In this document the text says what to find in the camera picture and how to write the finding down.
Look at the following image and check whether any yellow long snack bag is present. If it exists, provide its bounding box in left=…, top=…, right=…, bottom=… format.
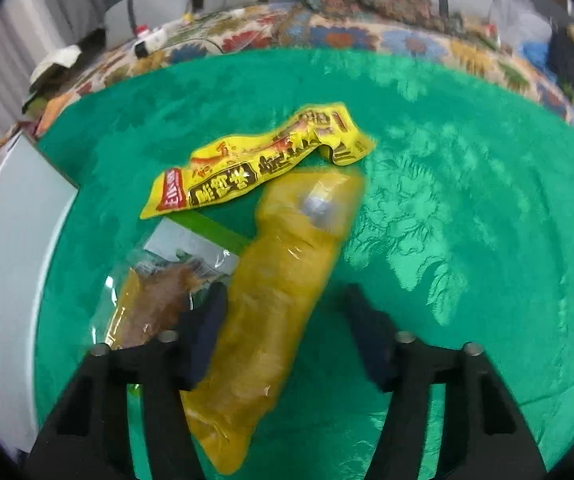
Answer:
left=182, top=168, right=364, bottom=474

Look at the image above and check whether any yellow red spicy snack bag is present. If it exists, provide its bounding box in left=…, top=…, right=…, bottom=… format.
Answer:
left=140, top=103, right=376, bottom=220

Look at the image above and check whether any brown meat snack packet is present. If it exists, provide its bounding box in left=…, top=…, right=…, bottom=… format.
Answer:
left=89, top=211, right=249, bottom=349

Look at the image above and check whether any green patterned cloth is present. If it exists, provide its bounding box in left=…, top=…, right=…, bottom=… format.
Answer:
left=34, top=50, right=574, bottom=479

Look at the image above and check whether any white storage box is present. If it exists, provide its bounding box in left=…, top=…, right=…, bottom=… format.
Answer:
left=0, top=134, right=78, bottom=458

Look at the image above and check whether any white cap on clothes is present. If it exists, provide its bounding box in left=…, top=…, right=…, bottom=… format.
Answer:
left=30, top=44, right=82, bottom=84

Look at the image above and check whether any blue cloth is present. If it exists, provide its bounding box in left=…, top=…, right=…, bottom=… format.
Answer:
left=518, top=41, right=574, bottom=105

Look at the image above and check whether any clear plastic bag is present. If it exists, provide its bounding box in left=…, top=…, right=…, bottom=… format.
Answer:
left=488, top=0, right=554, bottom=51

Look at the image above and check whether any floral bed sheet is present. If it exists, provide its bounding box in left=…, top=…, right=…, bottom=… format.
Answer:
left=34, top=3, right=574, bottom=138

